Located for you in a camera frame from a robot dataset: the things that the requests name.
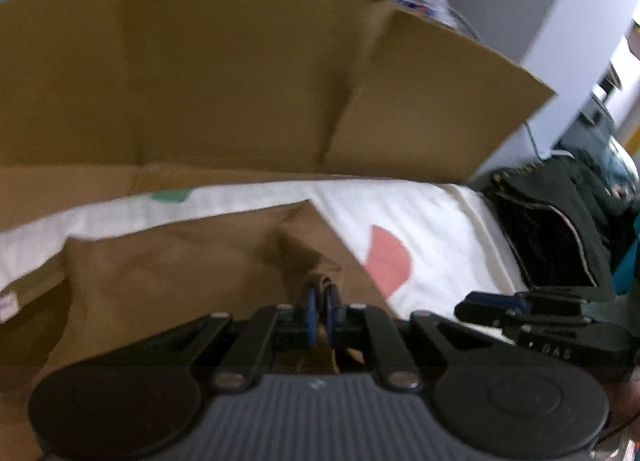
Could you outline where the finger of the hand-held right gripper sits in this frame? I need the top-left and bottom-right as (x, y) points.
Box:
(462, 291), (588, 312)
(454, 303), (586, 328)

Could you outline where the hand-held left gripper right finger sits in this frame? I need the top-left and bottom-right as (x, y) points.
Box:
(324, 285), (493, 392)

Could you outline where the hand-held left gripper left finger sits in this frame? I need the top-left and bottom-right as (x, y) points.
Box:
(145, 285), (318, 389)

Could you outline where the brown printed t-shirt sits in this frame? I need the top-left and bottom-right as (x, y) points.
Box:
(0, 198), (401, 461)

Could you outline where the black garment with patterned lining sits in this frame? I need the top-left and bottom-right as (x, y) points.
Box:
(487, 161), (616, 292)

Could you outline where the cream bear print blanket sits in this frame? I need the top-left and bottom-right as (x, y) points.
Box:
(0, 178), (528, 337)

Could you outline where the black jacket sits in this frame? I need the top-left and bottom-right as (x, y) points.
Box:
(555, 106), (640, 287)

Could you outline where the brown cardboard sheet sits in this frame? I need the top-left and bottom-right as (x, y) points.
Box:
(0, 0), (558, 232)

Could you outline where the white cable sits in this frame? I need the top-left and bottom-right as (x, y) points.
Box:
(522, 121), (571, 162)

